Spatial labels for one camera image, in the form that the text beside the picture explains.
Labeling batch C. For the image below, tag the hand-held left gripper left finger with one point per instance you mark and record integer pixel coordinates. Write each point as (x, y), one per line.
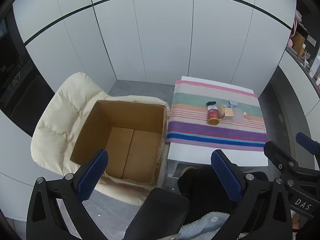
(93, 172)

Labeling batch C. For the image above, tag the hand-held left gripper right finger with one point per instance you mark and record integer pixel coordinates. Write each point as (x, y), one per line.
(226, 175)

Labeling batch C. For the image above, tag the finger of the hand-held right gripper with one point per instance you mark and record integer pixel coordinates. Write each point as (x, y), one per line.
(277, 153)
(308, 142)

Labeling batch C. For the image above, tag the brown cardboard box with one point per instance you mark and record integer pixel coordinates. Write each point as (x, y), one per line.
(130, 140)

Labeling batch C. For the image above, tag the small pink bottle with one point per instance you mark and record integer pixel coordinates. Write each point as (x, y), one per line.
(246, 116)

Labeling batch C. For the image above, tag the red jar with gold lid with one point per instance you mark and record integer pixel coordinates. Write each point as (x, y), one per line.
(213, 117)

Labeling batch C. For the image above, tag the beige cube box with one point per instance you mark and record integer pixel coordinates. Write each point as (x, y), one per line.
(228, 114)

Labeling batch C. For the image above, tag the beige round case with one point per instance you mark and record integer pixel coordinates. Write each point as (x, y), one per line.
(221, 110)

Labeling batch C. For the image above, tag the black clip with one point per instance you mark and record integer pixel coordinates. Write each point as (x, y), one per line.
(211, 102)

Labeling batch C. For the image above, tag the striped colourful cloth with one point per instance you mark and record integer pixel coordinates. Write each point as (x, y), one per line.
(215, 135)

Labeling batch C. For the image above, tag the light blue fleece garment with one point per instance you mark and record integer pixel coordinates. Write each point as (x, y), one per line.
(205, 226)

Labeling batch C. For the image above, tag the person's left leg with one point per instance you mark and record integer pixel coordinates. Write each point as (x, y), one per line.
(155, 212)

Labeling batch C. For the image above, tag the tall white bottle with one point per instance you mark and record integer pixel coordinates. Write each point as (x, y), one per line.
(315, 66)

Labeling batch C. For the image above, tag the cream padded chair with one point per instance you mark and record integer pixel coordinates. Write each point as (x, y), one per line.
(62, 100)

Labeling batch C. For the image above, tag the brown shelf box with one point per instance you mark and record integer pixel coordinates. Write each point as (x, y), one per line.
(298, 42)

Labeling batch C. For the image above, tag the dark glass panel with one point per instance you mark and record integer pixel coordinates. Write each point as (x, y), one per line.
(22, 87)

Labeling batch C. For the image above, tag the pink plush item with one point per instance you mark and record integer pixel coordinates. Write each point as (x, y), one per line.
(297, 17)

